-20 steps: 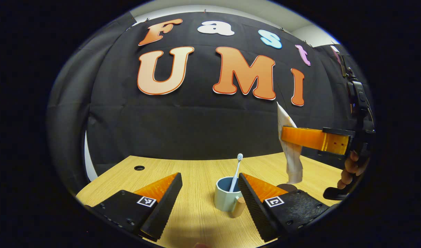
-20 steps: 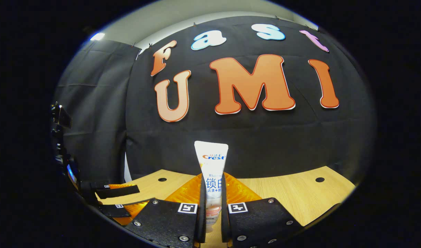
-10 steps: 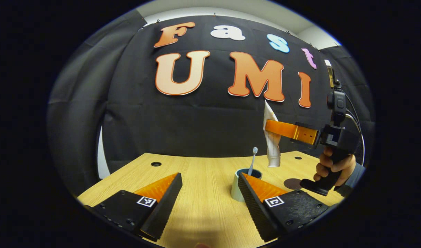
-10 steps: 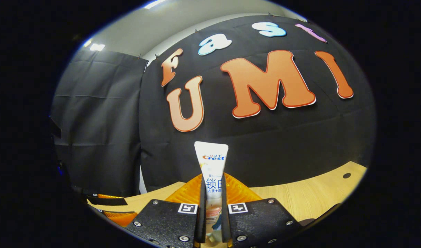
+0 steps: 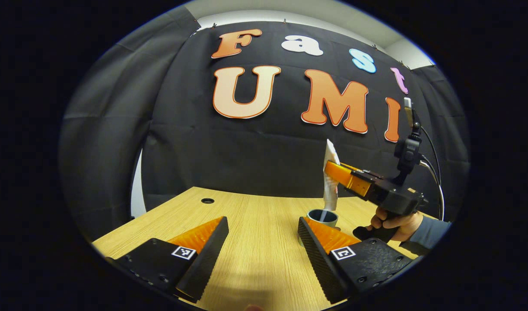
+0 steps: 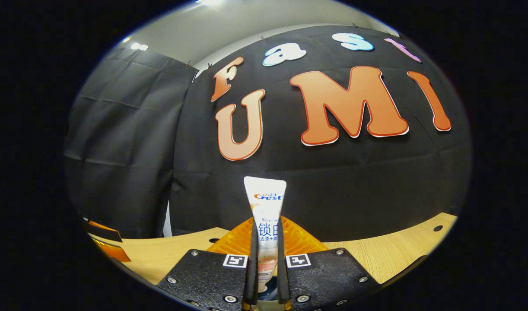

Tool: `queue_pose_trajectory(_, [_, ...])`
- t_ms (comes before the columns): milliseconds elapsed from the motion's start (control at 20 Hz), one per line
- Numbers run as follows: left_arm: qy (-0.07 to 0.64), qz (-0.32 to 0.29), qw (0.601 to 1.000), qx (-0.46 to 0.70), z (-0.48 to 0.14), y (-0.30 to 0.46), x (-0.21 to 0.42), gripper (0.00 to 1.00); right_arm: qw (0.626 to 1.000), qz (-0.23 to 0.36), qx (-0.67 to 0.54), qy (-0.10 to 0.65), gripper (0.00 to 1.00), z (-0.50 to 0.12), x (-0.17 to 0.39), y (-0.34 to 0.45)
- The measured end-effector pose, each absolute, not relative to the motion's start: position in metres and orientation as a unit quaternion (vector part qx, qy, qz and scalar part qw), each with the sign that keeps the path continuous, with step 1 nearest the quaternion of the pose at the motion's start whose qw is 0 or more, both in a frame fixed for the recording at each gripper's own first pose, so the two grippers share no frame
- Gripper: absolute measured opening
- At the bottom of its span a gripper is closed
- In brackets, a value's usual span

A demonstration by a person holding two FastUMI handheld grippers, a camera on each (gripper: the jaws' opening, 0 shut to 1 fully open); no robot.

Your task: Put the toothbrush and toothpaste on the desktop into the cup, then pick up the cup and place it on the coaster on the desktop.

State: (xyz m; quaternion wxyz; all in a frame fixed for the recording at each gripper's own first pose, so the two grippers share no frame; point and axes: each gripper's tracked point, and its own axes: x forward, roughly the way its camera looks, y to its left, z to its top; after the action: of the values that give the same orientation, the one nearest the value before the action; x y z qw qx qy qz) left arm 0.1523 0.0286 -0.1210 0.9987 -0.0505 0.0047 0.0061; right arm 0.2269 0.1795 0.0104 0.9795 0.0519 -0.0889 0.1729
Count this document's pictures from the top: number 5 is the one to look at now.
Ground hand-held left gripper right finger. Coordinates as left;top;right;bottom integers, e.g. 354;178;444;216
297;216;417;305

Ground wooden desktop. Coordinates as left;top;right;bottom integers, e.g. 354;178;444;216
92;187;424;311

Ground white toothpaste tube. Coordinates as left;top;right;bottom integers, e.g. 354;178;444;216
323;139;341;212

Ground black cable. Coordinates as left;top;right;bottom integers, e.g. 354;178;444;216
420;125;445;222

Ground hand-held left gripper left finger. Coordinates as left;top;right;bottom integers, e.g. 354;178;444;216
105;216;230;304

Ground black backdrop cloth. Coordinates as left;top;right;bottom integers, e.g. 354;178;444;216
59;6;471;242

